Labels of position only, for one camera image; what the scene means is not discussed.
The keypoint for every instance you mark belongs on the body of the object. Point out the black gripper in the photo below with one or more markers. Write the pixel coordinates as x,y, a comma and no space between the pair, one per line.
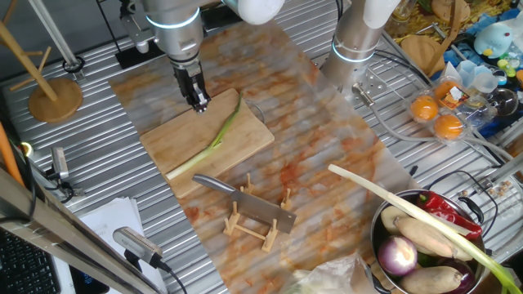
186,77

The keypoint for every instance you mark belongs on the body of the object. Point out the steel cleaver knife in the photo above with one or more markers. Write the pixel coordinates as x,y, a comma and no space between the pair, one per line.
261,210

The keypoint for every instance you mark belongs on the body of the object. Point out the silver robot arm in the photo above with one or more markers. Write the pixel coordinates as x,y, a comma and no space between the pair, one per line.
180,32

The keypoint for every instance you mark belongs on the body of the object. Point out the wooden cutting board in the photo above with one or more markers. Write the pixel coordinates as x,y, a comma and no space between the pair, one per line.
184,139

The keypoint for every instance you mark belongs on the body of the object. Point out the green scallion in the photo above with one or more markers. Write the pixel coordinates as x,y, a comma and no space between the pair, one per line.
212,145

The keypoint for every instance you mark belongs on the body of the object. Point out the black stand base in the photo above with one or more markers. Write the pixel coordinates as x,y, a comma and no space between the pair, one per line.
130,59

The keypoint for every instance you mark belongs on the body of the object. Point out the orange marble pattern mat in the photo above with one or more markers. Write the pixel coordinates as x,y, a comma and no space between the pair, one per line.
318,134

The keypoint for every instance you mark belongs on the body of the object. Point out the wooden mug tree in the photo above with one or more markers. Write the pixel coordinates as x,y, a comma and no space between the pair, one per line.
55,102

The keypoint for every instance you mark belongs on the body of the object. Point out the white paper sheets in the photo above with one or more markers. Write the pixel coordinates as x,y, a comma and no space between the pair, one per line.
110,216

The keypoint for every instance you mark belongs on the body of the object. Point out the wooden knife rack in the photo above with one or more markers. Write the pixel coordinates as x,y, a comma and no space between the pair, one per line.
270,241

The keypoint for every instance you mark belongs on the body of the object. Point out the grey metal stand rod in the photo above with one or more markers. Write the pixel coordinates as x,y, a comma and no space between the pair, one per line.
55,36

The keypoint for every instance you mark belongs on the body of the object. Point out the orange tube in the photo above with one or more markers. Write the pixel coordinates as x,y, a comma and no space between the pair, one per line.
8,155

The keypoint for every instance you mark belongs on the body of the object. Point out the black smartphone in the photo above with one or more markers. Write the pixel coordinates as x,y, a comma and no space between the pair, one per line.
88,281

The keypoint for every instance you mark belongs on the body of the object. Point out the clear plastic bag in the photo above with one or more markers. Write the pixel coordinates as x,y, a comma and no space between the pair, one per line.
327,277

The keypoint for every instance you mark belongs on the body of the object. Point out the pale potato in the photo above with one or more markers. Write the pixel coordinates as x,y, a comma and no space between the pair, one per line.
390,218

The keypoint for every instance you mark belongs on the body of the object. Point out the orange fruit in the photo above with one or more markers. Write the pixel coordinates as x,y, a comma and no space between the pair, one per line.
424,108
443,90
448,127

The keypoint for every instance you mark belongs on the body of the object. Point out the small black plug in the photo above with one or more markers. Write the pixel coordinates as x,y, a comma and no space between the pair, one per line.
414,170

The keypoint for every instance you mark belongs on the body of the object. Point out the wooden stand with curved stem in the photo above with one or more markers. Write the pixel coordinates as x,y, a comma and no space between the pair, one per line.
421,53

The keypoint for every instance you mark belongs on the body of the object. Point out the steel cooking pot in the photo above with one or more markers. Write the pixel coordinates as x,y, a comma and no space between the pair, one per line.
378,241

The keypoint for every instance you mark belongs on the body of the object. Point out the yellow patterned sheet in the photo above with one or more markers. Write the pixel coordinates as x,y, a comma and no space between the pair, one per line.
417,20

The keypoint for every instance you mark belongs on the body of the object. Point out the long white green leek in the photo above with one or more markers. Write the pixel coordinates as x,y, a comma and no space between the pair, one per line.
408,208

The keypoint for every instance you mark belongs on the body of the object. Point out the black keyboard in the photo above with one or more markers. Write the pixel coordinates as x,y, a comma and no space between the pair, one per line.
24,269

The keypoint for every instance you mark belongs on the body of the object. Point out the purple onion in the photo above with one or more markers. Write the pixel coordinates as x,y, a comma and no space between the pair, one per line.
397,256

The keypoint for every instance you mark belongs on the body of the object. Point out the blue cloth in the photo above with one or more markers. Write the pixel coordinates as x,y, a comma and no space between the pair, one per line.
453,57

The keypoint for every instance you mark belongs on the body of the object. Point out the long sweet potato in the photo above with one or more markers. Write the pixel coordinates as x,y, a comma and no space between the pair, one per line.
425,237

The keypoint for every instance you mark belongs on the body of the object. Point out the clear plastic fruit box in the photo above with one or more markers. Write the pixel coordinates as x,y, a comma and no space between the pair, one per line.
470,112

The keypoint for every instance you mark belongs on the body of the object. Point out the red pepper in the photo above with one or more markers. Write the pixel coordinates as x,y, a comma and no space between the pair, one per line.
449,214

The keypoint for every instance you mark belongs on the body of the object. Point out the green pepper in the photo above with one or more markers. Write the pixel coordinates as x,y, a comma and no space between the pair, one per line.
427,260

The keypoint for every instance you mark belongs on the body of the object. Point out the clear plastic measuring cups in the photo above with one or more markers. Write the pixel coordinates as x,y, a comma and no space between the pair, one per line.
478,77

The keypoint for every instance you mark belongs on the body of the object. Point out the stubby sweet potato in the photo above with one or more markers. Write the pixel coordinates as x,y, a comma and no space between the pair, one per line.
429,281

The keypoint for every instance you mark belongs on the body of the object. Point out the blue plush toy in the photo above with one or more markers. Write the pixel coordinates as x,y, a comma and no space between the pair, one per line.
492,41

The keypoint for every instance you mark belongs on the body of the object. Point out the round glass bowl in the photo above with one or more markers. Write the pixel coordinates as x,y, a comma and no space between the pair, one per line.
503,102

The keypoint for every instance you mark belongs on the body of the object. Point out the green yellow toy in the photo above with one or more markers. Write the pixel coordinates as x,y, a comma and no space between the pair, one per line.
506,67

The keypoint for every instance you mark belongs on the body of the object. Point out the aluminium profile bar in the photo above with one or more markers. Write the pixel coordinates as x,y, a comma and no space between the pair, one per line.
506,169

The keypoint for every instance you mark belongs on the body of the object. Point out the dark purple eggplant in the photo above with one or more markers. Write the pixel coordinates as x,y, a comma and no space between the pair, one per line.
466,279

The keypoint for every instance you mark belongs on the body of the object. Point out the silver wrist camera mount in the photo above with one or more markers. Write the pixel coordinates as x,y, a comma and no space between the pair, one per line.
137,32

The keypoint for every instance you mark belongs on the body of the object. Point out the silver depth camera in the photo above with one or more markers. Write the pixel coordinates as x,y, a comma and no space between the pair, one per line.
137,243
60,162

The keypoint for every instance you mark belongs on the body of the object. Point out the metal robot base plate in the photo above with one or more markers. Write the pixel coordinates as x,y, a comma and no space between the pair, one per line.
374,83

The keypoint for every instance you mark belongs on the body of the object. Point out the aluminium frame beam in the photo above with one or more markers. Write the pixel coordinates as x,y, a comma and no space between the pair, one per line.
61,241

